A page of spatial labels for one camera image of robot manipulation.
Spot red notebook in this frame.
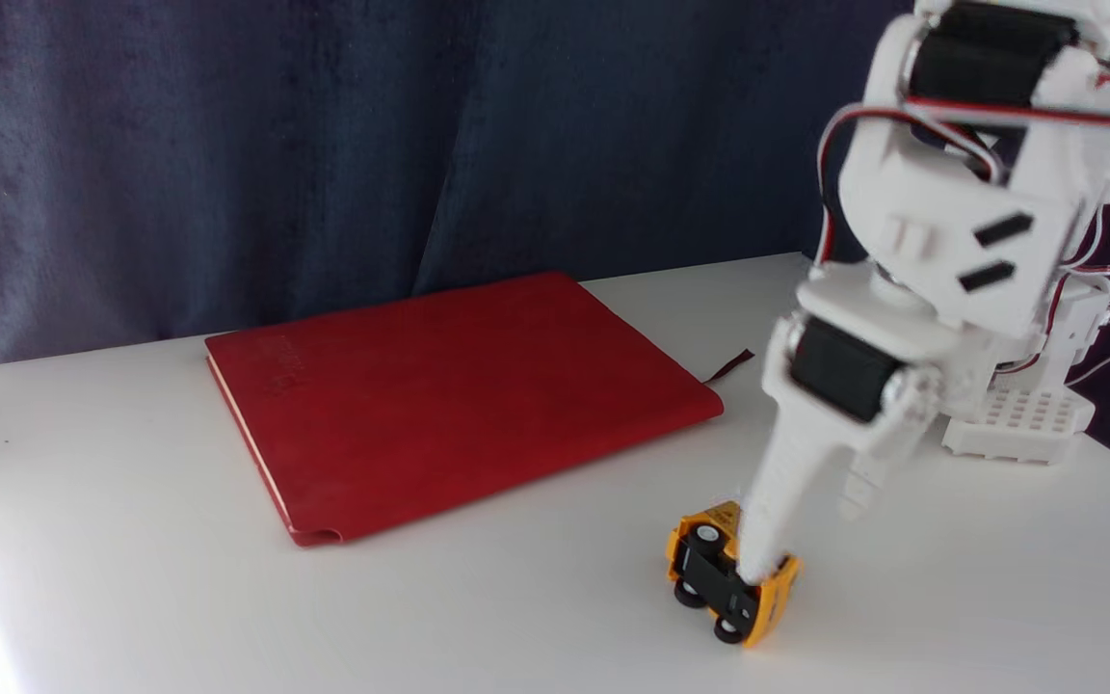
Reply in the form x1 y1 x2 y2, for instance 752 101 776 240
204 271 725 547

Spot red white black servo cable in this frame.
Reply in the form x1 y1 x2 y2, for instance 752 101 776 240
812 100 1011 268

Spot dark blue curtain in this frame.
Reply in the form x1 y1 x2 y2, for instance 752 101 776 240
0 0 1110 488

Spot yellow toy truck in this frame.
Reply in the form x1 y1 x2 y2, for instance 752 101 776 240
665 500 802 649

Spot dark red bookmark ribbon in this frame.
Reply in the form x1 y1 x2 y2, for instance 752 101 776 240
704 349 755 387

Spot thin white red cable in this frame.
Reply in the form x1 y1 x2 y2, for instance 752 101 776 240
1064 316 1110 388

